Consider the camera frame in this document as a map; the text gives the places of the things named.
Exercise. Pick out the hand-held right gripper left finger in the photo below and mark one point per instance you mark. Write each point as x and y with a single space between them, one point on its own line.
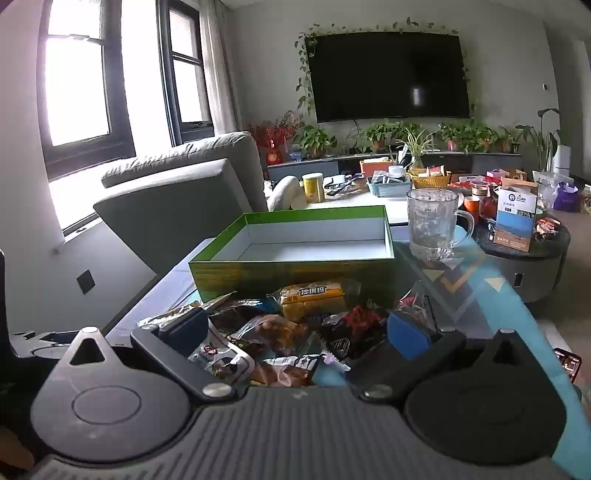
184 331

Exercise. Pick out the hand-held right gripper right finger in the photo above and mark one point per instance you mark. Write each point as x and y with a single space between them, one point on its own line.
408 337

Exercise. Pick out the black snack packet red print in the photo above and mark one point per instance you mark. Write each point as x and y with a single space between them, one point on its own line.
355 332

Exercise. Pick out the pile of snack packets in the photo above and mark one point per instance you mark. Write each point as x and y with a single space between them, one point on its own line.
272 341

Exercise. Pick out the green cardboard box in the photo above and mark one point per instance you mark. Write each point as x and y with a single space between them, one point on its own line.
277 272

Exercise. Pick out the teal patterned tablecloth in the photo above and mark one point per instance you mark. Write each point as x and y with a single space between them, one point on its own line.
498 304

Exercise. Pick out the clear glass mug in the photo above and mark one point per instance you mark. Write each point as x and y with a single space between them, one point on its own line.
431 221

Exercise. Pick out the grey armchair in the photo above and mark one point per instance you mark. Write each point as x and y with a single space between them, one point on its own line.
184 207

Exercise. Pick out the dark round side table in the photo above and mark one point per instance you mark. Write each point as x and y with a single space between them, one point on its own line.
531 272

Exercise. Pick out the white round table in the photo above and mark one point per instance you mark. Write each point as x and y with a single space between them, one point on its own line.
360 201

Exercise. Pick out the orange cup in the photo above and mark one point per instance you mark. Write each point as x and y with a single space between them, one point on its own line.
473 206

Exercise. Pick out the blue-grey storage basket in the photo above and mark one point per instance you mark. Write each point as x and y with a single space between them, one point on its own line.
388 187

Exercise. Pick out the blue and brown carton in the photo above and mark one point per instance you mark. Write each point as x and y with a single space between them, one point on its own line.
515 221

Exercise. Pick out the yellow wicker basket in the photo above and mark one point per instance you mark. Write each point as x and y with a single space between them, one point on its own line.
429 181

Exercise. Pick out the smartphone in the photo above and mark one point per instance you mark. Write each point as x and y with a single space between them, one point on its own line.
569 364

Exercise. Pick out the cream cushion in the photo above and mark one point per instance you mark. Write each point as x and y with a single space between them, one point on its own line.
284 194

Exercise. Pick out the orange box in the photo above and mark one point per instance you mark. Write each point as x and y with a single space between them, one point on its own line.
375 168

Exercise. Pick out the yellow canister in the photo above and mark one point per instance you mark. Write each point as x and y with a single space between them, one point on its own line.
313 189

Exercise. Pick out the spider plant in glass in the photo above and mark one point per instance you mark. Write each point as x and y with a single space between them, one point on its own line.
415 147

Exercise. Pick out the purple bag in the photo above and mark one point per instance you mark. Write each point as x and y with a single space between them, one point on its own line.
567 198

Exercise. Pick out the wide leafy potted plant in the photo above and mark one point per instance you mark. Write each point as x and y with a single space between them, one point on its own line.
466 134

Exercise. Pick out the red flower decoration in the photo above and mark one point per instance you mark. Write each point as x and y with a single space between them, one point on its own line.
274 138

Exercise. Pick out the small potted plant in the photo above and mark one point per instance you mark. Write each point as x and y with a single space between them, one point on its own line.
508 138

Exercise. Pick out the white cylindrical appliance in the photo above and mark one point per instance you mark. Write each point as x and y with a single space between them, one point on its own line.
562 159

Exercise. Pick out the tall broad-leaf plant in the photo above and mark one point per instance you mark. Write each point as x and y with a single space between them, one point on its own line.
542 138

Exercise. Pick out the narrow black-framed window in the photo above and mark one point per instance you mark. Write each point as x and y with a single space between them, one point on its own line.
184 74

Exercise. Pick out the sheer white curtain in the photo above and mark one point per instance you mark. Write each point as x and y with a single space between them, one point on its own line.
219 69

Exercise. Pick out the large black-framed window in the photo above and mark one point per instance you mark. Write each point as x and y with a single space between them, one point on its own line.
83 83

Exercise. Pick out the green trailing vine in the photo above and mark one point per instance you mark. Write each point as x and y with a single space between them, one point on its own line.
304 60

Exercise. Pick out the black wall socket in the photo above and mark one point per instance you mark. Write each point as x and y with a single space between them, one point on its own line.
85 281

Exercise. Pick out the wall-mounted black television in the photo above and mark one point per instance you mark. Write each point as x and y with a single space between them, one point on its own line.
388 74

